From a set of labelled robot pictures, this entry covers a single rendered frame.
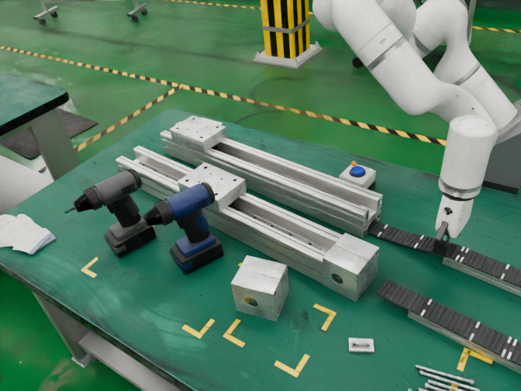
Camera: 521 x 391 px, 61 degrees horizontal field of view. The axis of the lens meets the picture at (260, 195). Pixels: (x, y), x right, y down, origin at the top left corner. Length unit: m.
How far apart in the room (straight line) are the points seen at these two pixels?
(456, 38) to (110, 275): 1.13
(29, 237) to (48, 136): 1.10
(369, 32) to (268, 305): 0.60
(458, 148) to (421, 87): 0.14
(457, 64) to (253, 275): 0.83
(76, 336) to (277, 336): 1.03
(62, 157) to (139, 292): 1.49
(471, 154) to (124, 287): 0.86
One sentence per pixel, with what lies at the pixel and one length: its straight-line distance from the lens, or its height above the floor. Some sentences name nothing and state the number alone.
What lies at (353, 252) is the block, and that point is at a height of 0.87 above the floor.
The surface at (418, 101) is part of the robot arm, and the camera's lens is 0.93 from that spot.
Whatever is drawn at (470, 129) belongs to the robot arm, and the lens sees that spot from 0.95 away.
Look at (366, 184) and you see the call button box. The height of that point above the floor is 0.83.
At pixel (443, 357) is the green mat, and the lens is 1.02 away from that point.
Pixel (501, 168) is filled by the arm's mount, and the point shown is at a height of 0.83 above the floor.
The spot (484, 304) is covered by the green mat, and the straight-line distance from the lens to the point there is 1.12.
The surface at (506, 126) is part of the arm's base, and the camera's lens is 1.45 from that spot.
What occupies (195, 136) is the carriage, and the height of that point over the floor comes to 0.90.
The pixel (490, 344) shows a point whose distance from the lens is 1.02.
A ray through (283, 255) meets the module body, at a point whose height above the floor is 0.81.
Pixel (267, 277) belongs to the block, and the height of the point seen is 0.87.
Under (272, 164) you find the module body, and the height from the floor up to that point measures 0.85.
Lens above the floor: 1.62
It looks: 38 degrees down
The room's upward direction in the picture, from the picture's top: 7 degrees counter-clockwise
